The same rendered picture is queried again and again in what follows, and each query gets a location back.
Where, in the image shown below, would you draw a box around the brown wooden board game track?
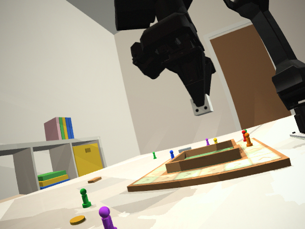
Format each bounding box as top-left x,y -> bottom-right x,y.
127,137 -> 291,192

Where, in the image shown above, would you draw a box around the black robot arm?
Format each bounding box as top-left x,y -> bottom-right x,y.
114,0 -> 305,134

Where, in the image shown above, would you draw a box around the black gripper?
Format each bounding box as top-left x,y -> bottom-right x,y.
140,12 -> 216,107

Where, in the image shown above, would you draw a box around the orange game pawn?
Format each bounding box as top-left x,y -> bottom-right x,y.
245,133 -> 253,147

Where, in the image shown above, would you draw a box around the brown flat bar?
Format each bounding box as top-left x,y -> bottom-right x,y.
88,177 -> 102,183

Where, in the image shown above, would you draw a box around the yellow flat disc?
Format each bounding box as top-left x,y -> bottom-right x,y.
70,215 -> 85,225

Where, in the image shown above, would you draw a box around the white die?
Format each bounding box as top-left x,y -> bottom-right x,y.
190,94 -> 213,116

